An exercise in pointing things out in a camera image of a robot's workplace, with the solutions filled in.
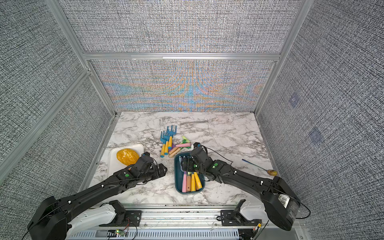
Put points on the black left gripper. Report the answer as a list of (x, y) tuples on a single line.
[(157, 174)]

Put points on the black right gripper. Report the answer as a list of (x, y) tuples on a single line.
[(191, 161)]

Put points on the purple rake pink handle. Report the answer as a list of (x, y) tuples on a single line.
[(184, 184)]

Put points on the light green rake wooden handle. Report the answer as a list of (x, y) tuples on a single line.
[(189, 183)]

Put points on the teal plastic storage box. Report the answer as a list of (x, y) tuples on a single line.
[(178, 175)]

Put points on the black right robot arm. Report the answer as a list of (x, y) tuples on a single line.
[(280, 202)]

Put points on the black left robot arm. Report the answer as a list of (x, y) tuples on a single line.
[(52, 219)]

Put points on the oval yellow bread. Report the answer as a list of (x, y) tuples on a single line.
[(127, 156)]

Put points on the white rectangular tray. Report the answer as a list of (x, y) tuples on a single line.
[(114, 164)]

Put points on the small brush blue stick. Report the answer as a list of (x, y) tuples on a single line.
[(270, 172)]

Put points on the green tool pink handle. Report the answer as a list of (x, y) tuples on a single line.
[(185, 143)]

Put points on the blue rake yellow handle back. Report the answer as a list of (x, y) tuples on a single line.
[(171, 131)]

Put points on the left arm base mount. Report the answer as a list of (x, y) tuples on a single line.
[(123, 217)]

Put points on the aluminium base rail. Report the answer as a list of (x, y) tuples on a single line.
[(190, 223)]

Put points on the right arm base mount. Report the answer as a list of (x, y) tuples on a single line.
[(240, 217)]

